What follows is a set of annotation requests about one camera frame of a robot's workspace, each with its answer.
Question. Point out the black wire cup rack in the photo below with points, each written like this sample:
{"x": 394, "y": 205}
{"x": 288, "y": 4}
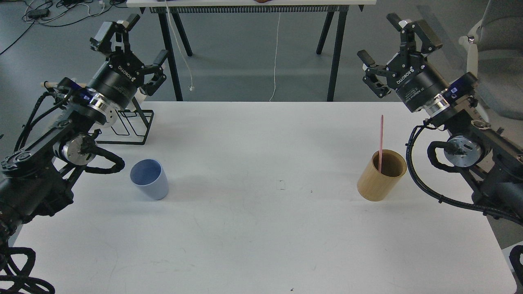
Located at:
{"x": 126, "y": 124}

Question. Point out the white background table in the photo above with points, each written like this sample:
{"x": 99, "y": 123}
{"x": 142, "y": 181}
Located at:
{"x": 254, "y": 50}

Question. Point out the bamboo cylinder holder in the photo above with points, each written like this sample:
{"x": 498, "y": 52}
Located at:
{"x": 379, "y": 177}

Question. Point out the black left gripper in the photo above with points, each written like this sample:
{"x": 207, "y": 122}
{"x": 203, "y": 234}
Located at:
{"x": 119, "y": 77}

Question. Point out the pink chopstick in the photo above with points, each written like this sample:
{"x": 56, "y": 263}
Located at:
{"x": 380, "y": 150}

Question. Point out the blue cup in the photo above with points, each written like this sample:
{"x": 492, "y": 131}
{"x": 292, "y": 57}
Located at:
{"x": 149, "y": 177}

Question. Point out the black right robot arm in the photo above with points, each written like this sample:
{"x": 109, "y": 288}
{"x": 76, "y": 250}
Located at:
{"x": 490, "y": 164}

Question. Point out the grey office chair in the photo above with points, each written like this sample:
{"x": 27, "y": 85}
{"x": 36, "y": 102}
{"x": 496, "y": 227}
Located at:
{"x": 494, "y": 54}

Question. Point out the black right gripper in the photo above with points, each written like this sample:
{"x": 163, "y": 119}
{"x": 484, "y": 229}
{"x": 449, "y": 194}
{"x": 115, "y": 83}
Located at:
{"x": 415, "y": 81}

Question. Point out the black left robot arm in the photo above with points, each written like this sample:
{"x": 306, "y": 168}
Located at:
{"x": 58, "y": 144}

